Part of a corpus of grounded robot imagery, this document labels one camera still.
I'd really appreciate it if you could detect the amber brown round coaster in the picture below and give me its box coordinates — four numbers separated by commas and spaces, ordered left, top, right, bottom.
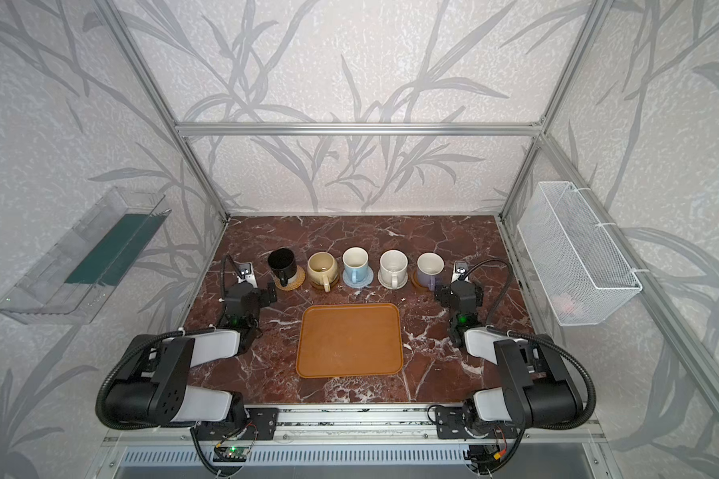
411, 271, 443, 293

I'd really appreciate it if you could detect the white mug purple handle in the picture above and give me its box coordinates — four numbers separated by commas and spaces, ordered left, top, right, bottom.
415, 253, 445, 291

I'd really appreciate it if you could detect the woven rattan round coaster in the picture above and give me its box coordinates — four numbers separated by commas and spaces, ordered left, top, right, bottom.
275, 265, 307, 291

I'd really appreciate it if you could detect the black mug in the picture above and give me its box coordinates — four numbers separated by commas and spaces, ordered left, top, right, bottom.
268, 247, 298, 285

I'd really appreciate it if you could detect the brown wooden round coaster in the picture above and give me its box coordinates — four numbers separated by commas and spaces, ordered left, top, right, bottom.
309, 277, 341, 293

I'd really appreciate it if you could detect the white mug cream handle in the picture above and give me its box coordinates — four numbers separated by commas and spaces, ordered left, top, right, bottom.
379, 249, 409, 273

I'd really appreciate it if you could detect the beige patterned round coaster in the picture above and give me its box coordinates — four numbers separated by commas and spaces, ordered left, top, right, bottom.
379, 269, 409, 291

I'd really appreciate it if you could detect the cream yellow mug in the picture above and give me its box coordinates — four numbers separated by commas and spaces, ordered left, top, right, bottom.
307, 251, 339, 287

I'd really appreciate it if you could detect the grey round felt coaster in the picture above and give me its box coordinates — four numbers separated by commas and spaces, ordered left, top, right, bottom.
342, 267, 375, 289

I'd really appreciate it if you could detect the white mug blue handle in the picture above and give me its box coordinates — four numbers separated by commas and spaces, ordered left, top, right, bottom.
342, 247, 369, 269

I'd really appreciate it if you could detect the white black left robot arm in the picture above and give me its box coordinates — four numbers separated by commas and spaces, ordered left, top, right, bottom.
95, 281, 278, 430

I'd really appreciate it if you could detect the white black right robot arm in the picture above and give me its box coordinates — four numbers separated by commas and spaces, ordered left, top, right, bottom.
433, 279, 596, 437

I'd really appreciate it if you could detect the pink object in basket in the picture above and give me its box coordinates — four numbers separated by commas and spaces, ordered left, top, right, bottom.
552, 293, 581, 317

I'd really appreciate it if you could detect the orange brown serving tray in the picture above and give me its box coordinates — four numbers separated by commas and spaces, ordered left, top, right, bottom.
296, 303, 405, 379

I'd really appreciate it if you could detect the green circuit board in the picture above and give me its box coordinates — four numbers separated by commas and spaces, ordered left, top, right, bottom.
213, 442, 254, 463

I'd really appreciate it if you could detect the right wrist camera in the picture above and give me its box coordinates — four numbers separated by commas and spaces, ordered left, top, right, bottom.
451, 261, 471, 283

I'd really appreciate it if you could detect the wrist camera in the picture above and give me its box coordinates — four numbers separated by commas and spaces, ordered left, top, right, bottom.
233, 261, 258, 287
451, 261, 471, 283

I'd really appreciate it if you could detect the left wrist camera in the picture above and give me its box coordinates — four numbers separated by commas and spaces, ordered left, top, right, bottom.
233, 261, 258, 287

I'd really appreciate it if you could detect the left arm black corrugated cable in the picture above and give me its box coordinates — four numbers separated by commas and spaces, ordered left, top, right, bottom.
94, 253, 241, 432

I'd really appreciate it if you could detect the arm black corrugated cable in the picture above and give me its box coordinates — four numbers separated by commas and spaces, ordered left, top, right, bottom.
463, 256, 598, 474
94, 253, 241, 432

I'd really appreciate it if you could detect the white wire mesh basket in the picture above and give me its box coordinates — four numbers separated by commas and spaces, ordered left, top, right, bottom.
517, 182, 642, 327

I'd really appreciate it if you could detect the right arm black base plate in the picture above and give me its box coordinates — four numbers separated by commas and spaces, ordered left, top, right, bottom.
427, 404, 519, 440

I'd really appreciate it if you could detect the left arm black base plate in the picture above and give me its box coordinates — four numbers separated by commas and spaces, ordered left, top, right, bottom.
196, 407, 279, 443

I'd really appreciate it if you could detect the aluminium front rail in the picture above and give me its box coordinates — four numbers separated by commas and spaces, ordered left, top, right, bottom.
102, 403, 606, 446

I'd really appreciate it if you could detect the aluminium frame back crossbar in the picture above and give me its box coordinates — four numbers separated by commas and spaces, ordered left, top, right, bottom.
176, 122, 541, 137

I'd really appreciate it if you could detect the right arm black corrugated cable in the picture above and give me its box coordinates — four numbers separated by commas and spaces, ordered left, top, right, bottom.
463, 256, 598, 474

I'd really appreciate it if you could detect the clear plastic wall bin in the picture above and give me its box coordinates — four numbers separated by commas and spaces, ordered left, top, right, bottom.
0, 187, 172, 325

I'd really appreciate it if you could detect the aluminium frame corner post left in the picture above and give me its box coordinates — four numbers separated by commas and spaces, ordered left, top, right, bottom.
94, 0, 229, 223

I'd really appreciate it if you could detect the aluminium frame corner post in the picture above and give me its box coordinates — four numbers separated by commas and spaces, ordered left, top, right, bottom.
94, 0, 229, 223
499, 0, 614, 224

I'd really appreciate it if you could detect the aluminium frame corner post right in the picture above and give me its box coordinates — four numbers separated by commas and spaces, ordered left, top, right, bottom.
499, 0, 614, 224

